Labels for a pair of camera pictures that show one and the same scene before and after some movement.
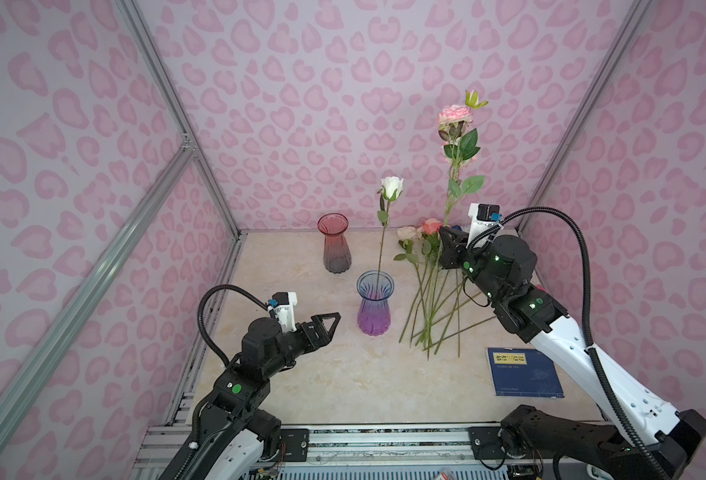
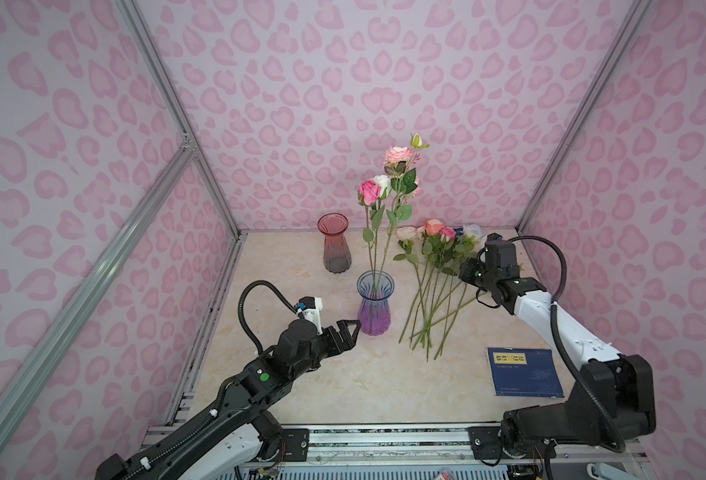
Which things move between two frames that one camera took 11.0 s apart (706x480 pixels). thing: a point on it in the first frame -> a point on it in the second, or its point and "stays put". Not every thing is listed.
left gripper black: (324, 337) -> (348, 339)
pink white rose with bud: (459, 143) -> (400, 164)
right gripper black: (452, 250) -> (465, 274)
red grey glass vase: (337, 253) stays put
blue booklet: (523, 372) stays put
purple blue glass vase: (375, 288) stays put
